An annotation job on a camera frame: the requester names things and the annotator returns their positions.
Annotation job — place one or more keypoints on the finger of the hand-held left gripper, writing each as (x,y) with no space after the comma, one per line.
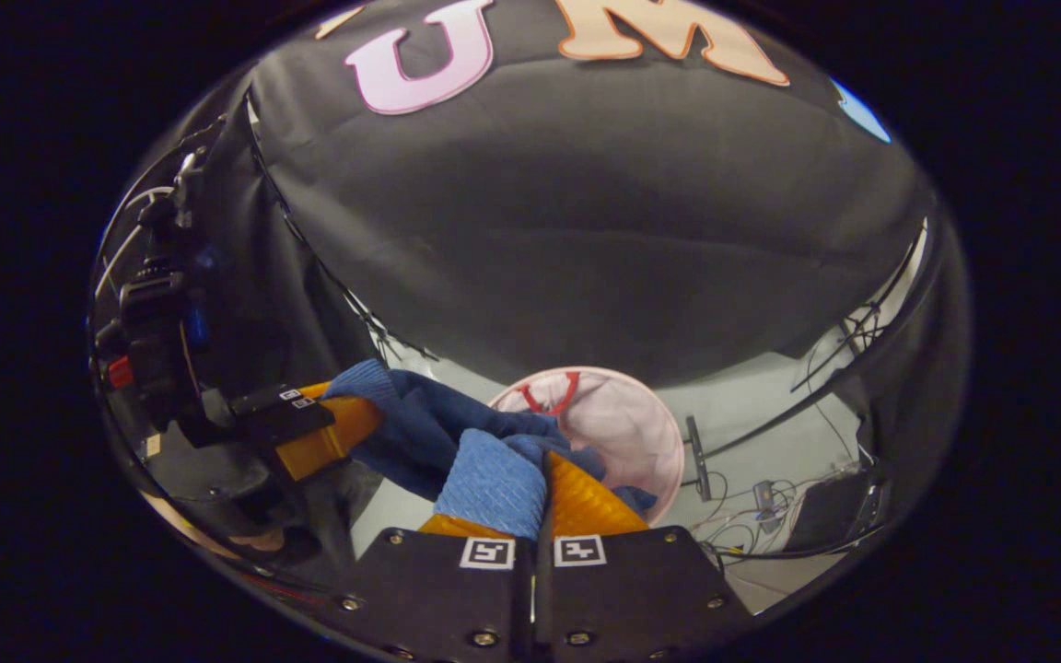
(263,402)
(282,425)

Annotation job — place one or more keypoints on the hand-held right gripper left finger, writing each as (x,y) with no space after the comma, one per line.
(438,599)

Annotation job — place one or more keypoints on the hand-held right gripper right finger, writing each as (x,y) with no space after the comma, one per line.
(632,599)

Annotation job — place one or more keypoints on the pink laundry hamper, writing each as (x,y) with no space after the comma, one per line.
(623,433)

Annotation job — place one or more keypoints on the black clothes rack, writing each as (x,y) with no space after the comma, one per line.
(696,460)

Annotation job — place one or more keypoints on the small grey adapter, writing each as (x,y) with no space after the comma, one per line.
(765,497)

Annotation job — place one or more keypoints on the black box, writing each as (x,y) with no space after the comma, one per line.
(830,516)

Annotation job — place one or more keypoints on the black backdrop cloth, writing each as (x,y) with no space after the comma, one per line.
(586,230)

